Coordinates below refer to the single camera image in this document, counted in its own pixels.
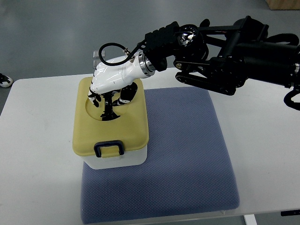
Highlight white storage box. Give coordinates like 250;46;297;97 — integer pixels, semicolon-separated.
81;145;147;170

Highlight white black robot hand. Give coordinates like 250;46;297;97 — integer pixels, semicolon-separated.
88;51;156;107

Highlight white table leg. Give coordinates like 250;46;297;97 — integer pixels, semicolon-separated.
243;214;258;225

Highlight black object under table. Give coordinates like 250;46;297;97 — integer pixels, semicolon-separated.
280;210;300;217

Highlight black white shoe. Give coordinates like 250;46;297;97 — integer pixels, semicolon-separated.
0;73;14;88

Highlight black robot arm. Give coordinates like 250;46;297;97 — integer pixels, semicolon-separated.
142;16;300;110

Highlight blue grey cushion mat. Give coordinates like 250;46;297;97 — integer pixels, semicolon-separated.
81;87;240;224

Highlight yellow box lid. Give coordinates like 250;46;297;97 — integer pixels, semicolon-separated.
72;77;149;157

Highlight cardboard box corner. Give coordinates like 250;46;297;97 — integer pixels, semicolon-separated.
266;0;300;10

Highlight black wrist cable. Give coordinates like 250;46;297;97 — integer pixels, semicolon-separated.
98;42;147;66

